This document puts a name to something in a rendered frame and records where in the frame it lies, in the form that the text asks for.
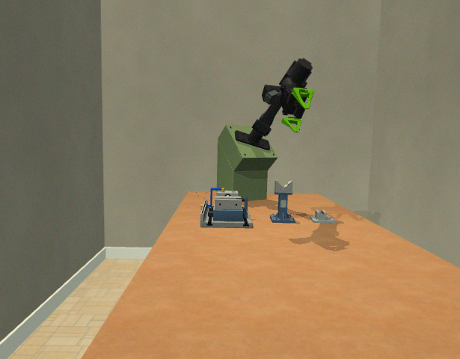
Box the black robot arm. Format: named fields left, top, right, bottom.
left=235, top=58, right=313, bottom=150

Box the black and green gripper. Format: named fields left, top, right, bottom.
left=281, top=86, right=313, bottom=132

